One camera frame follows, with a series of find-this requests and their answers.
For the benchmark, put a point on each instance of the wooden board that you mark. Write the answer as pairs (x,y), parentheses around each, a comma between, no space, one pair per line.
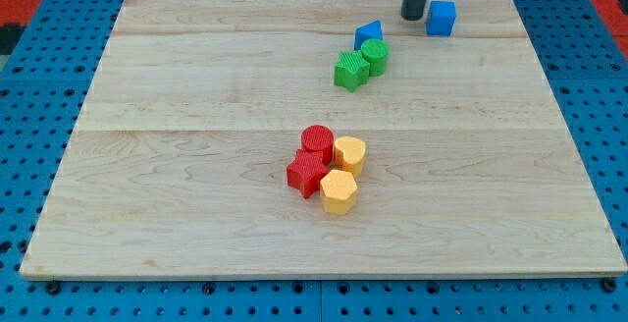
(177,166)

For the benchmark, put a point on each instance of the blue triangle block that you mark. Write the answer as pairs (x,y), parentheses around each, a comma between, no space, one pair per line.
(372,30)

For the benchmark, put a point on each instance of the yellow heart block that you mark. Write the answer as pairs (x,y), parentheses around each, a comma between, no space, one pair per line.
(349,154)

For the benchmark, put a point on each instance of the blue cube block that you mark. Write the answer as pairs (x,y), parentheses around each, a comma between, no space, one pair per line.
(441,18)

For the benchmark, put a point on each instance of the yellow hexagon block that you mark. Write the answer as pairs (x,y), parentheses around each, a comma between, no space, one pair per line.
(338,192)

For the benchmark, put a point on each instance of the red star block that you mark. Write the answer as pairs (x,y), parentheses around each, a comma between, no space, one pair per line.
(306,171)

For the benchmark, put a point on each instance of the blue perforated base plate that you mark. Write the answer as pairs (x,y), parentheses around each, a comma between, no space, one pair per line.
(48,74)

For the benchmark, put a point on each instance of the red cylinder block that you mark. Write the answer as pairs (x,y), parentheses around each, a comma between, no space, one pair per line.
(318,138)

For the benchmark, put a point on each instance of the green cylinder block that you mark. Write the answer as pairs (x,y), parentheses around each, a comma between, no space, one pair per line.
(375,52)

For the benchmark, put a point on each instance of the green star block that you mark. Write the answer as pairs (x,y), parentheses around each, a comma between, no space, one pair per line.
(351,70)

